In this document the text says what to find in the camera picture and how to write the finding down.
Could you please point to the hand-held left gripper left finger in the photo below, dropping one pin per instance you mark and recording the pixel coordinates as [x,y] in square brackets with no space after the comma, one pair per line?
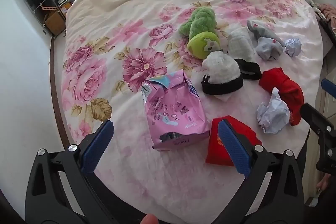
[97,145]

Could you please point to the small paper ball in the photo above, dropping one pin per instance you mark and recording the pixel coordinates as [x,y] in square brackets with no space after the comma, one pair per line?
[293,47]

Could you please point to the person's right hand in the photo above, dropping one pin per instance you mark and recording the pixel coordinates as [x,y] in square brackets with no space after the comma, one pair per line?
[322,182]

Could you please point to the pink plastic package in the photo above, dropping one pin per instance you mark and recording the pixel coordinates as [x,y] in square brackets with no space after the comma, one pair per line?
[174,113]

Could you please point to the green fluffy sock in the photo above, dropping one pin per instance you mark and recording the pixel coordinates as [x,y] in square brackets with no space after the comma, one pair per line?
[200,29]

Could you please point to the white fluffy sock black cuff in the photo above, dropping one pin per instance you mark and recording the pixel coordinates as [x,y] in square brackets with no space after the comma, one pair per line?
[220,73]

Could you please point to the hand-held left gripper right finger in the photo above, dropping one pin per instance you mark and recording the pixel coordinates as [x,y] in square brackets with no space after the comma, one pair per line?
[233,148]

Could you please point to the person's left hand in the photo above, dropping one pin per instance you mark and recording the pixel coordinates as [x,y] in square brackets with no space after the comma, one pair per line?
[149,220]

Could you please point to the red envelope packet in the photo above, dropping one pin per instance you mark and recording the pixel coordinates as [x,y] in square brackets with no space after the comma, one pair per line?
[223,146]

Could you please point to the pink floral quilt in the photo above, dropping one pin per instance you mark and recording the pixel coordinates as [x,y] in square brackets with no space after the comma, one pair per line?
[147,29]

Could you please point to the red crumpled cloth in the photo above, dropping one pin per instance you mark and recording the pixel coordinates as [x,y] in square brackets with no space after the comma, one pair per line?
[286,90]

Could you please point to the pink cloth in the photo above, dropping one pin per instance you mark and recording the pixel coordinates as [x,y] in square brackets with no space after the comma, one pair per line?
[329,12]

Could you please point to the grey sock with red mark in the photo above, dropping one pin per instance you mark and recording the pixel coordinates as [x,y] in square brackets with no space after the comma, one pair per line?
[266,43]

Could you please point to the large paper ball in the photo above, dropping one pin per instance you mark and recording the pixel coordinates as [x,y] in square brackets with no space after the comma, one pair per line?
[273,115]

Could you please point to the cardboard box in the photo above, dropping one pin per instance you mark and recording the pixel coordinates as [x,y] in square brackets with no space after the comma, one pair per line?
[53,20]

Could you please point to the dark bedside table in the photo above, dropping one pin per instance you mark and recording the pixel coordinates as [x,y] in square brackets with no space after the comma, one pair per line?
[326,29]

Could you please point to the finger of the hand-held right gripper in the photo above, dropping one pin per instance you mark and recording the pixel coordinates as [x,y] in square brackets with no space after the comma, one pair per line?
[321,127]
[329,88]

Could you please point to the white waffle sock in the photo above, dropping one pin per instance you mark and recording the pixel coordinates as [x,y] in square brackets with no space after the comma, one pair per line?
[240,44]

